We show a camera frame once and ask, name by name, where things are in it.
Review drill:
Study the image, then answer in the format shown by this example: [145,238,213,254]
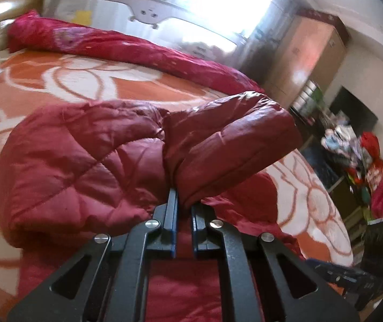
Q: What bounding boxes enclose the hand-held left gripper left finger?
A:
[6,188,179,322]

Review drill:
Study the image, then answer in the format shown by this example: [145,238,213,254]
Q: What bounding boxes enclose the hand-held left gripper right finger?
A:
[191,203,360,322]

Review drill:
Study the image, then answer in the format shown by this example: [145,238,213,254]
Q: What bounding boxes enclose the dark red quilted jacket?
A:
[0,90,308,322]

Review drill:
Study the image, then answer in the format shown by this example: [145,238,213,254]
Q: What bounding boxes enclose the pile of colourful clothes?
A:
[321,124,383,222]

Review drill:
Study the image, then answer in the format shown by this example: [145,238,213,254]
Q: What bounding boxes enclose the shelf with small things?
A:
[290,80,329,121]

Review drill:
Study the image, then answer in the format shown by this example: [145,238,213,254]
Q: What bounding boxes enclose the orange white floral blanket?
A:
[0,49,355,322]

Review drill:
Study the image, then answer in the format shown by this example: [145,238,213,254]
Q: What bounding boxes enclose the red sequined quilt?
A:
[6,10,266,94]

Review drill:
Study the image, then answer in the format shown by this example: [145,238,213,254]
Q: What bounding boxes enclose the dark flat screen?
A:
[329,86,379,138]

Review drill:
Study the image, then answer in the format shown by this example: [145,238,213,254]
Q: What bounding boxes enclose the wooden wardrobe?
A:
[262,8,349,108]

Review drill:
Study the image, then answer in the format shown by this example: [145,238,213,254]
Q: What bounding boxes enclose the wooden headboard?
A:
[0,0,49,61]

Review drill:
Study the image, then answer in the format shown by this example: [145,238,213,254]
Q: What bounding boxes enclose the grey bed guard rail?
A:
[40,0,249,57]

